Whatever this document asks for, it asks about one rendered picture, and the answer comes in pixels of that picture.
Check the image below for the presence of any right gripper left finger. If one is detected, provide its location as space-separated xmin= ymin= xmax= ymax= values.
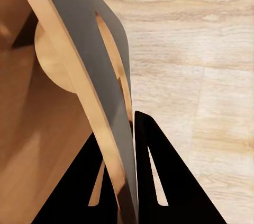
xmin=31 ymin=133 xmax=118 ymax=224

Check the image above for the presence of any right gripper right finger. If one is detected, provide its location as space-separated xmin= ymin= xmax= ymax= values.
xmin=134 ymin=111 xmax=226 ymax=224

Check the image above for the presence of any trash can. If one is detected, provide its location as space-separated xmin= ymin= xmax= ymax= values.
xmin=0 ymin=0 xmax=139 ymax=224

